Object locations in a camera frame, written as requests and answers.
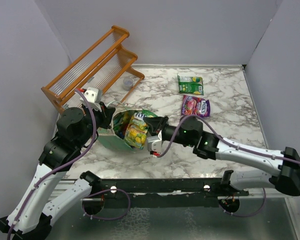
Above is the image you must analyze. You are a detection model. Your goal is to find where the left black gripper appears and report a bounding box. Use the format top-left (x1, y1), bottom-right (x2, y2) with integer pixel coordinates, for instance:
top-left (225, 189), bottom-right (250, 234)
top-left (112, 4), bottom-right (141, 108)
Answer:
top-left (75, 100), bottom-right (116, 149)

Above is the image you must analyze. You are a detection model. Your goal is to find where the purple berries candy bag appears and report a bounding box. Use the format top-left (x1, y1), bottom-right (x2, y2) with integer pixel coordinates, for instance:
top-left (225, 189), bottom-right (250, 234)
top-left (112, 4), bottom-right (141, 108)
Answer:
top-left (181, 95), bottom-right (211, 118)

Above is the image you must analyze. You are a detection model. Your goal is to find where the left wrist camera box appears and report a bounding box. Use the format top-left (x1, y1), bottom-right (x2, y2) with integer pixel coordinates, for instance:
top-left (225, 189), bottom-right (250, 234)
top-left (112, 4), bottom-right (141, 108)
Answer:
top-left (75, 86), bottom-right (103, 104)

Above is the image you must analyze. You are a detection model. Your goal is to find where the green printed paper bag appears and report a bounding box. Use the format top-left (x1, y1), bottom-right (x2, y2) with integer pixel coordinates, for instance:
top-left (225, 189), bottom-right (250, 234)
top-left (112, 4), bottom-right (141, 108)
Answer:
top-left (98, 101), bottom-right (157, 152)

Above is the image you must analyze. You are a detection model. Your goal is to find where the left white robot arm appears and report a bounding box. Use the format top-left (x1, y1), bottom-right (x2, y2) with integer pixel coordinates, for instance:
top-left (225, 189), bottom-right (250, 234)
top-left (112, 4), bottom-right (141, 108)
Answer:
top-left (0, 102), bottom-right (116, 240)

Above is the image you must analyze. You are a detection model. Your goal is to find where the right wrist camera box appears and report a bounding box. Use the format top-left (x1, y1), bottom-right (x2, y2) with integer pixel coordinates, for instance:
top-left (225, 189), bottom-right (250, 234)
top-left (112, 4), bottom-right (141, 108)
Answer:
top-left (145, 131), bottom-right (163, 157)

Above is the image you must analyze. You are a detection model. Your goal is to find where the small clear plastic jar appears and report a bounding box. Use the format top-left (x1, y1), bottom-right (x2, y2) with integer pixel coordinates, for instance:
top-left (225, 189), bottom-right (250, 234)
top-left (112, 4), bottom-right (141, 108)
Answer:
top-left (122, 77), bottom-right (134, 91)

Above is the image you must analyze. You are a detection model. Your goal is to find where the orange wooden shelf rack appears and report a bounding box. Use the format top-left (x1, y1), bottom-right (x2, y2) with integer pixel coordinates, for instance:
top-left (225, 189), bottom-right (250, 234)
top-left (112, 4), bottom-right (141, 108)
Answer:
top-left (41, 25), bottom-right (145, 114)

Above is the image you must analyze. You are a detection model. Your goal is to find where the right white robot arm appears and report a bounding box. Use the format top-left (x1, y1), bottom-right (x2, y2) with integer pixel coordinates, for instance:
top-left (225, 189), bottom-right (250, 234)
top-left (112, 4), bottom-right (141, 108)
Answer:
top-left (143, 114), bottom-right (300, 196)

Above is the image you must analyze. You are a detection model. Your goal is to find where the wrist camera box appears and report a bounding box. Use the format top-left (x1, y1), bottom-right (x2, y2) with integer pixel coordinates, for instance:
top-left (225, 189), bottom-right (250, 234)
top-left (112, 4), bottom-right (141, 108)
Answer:
top-left (75, 86), bottom-right (103, 104)
top-left (145, 131), bottom-right (163, 157)

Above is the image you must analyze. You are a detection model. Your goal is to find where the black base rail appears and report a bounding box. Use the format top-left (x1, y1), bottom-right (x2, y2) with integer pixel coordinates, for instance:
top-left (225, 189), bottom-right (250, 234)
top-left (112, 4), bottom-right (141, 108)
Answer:
top-left (80, 171), bottom-right (249, 209)

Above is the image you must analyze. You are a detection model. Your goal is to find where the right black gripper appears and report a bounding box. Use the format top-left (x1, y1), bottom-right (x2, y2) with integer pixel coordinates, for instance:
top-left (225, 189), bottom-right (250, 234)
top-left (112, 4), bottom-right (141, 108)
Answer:
top-left (143, 115), bottom-right (194, 147)

